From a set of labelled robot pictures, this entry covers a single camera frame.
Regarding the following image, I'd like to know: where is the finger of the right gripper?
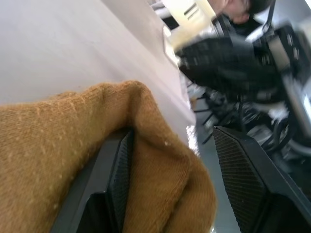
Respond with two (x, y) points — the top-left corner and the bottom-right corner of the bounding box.
(180, 37), (234, 59)
(178, 57), (246, 87)

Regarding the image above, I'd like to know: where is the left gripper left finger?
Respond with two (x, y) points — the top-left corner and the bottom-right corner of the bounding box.
(50, 128), (137, 233)

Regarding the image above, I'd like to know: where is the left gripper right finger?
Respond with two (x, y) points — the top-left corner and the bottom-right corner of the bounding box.
(212, 125), (311, 233)

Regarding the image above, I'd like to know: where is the mustard yellow sock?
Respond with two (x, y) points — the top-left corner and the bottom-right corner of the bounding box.
(0, 80), (217, 233)

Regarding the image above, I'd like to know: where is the white plastic basket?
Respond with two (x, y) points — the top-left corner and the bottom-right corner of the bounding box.
(162, 0), (219, 61)

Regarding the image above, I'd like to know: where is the person with black hair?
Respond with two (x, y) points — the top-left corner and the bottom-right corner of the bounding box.
(215, 0), (276, 25)

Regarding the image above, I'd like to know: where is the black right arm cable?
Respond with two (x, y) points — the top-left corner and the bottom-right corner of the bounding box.
(237, 97), (295, 154)

